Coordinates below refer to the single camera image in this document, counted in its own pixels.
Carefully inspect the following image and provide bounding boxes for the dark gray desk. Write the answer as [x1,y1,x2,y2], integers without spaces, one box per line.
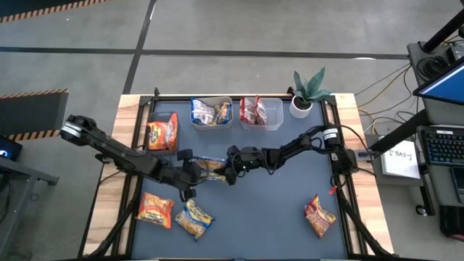
[0,155,60,261]

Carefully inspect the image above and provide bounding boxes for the white labelled box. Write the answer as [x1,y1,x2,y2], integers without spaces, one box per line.
[379,139,421,179]

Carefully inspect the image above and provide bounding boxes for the black box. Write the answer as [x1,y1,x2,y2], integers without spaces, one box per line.
[439,204,464,242]

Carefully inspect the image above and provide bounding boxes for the dark gray plastic bin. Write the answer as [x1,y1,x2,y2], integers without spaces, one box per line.
[144,110,182,157]

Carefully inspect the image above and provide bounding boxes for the black device with blue light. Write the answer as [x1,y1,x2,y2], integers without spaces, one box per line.
[0,136,23,162]

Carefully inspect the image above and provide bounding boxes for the clear plastic bin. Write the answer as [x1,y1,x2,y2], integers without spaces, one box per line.
[239,96,285,132]

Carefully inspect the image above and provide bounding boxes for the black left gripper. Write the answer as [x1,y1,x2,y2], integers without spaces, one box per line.
[158,147,215,203]

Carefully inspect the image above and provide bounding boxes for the yellow floor cable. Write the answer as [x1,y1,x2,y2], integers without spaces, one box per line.
[355,65,418,137]

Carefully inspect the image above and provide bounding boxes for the gray equipment cart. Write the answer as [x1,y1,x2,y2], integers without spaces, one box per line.
[406,40,464,218]

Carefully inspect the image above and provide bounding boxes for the monitor with blue screen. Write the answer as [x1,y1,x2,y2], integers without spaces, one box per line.
[413,57,464,107]

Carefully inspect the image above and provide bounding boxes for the coiled black cable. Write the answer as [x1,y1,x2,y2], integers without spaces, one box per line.
[416,56,450,79]

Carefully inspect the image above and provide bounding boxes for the orange-red Maruchan noodle pack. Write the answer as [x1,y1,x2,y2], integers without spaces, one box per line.
[303,195,337,239]

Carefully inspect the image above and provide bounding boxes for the black hazard-striped floor mat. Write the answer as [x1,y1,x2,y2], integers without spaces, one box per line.
[0,88,70,142]
[0,0,109,23]

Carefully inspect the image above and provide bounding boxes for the red Maruchan noodle pack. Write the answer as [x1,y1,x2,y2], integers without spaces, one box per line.
[253,95,269,126]
[239,96,257,126]

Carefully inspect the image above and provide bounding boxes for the blue Maruchan noodle pack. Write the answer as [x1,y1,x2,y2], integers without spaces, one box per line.
[191,97,215,126]
[173,198,216,241]
[214,102,232,125]
[191,155,228,183]

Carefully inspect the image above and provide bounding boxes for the light gray plastic bin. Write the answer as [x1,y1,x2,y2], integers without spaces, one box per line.
[188,95,235,131]

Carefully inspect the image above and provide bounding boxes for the dark tablet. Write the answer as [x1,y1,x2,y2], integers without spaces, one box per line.
[450,165,464,204]

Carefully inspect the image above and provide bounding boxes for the black metal table frame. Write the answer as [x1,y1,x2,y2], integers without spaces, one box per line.
[78,86,396,261]

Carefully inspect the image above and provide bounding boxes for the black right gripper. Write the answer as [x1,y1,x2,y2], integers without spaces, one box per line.
[213,144,271,187]

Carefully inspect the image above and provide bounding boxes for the blue-gray table mat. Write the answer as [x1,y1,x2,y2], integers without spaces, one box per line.
[130,99,349,260]

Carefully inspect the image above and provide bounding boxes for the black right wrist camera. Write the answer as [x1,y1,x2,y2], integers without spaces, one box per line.
[237,146,265,172]

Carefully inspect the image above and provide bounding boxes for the black backlit keyboard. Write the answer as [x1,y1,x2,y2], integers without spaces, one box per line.
[420,125,464,167]

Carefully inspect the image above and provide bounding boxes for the snake plant in white pot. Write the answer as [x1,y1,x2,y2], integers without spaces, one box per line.
[288,66,335,120]

